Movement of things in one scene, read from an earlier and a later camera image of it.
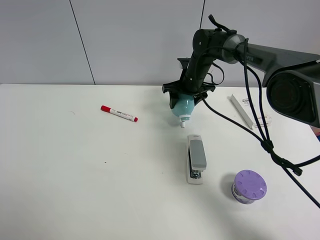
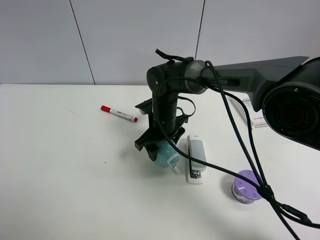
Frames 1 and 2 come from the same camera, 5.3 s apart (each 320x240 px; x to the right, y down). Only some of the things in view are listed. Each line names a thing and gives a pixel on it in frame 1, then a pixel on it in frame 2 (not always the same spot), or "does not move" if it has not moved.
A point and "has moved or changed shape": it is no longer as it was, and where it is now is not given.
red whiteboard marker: x=107 y=109 does not move
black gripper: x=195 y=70 to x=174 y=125
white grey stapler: x=196 y=159 does not move
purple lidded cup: x=249 y=185 does not move
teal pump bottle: x=184 y=108 has moved or changed shape
